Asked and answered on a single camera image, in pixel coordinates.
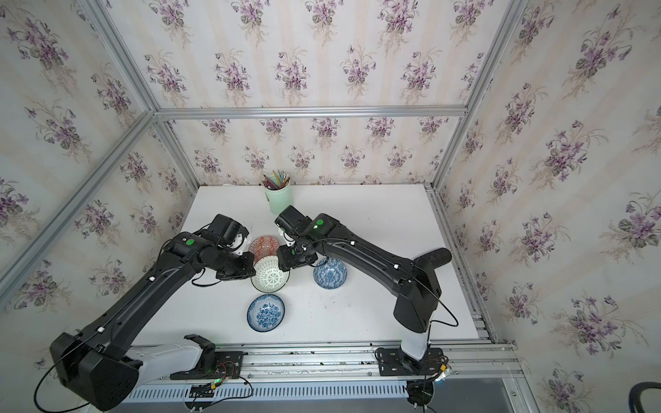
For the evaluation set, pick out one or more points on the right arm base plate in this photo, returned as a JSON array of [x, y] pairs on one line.
[[408, 364]]

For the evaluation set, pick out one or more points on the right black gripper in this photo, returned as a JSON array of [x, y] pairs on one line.
[[284, 263]]

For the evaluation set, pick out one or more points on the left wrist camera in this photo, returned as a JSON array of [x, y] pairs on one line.
[[227, 229]]

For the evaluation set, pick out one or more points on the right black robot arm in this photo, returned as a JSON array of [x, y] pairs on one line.
[[413, 281]]

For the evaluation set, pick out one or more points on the aluminium rail frame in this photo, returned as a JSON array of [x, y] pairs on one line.
[[469, 375]]

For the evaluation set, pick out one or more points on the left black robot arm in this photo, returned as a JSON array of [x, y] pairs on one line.
[[99, 363]]

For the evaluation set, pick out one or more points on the light green cup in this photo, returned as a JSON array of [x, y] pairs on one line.
[[279, 199]]

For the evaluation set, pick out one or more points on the blue damask patterned bowl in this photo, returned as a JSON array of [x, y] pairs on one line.
[[331, 274]]

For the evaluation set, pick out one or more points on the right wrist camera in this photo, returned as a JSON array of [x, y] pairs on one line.
[[292, 222]]

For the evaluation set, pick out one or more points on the black cylindrical handle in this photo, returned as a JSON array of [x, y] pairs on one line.
[[438, 258]]

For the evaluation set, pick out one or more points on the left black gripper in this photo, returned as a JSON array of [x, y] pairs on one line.
[[248, 271]]

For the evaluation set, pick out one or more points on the blue floral bowl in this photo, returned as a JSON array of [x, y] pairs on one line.
[[266, 313]]

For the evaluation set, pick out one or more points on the colourful straws bundle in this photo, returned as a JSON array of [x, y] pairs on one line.
[[276, 180]]

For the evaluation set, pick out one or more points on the green triangle patterned bowl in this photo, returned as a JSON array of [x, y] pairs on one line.
[[269, 278]]

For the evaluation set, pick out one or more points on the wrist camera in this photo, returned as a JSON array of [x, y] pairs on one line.
[[227, 229], [292, 222]]

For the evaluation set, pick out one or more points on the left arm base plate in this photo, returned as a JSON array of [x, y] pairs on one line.
[[213, 363]]

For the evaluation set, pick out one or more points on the orange patterned bowl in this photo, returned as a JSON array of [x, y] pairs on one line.
[[264, 246]]

